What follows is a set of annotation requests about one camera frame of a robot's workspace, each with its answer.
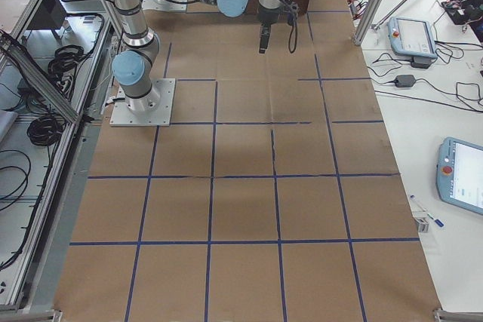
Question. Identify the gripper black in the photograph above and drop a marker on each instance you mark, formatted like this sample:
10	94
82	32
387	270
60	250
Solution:
267	16

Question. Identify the far teach pendant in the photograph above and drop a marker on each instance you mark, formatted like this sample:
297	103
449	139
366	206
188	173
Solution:
410	37

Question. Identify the teach pendant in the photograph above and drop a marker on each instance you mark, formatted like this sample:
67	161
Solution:
410	37
459	174

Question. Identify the black power adapter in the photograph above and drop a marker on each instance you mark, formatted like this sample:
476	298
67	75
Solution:
404	81

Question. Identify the brown paper table cover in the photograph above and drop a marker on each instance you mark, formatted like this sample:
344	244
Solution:
273	196

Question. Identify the near teach pendant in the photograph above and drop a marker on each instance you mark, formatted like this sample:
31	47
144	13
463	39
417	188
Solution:
459	174

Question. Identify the small grey binder clip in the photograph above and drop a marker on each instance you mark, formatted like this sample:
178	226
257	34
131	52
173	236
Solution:
422	224

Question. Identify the blue white pen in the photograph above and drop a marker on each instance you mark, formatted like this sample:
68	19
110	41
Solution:
424	212

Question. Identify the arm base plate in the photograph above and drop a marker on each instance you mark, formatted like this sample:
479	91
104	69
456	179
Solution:
155	109

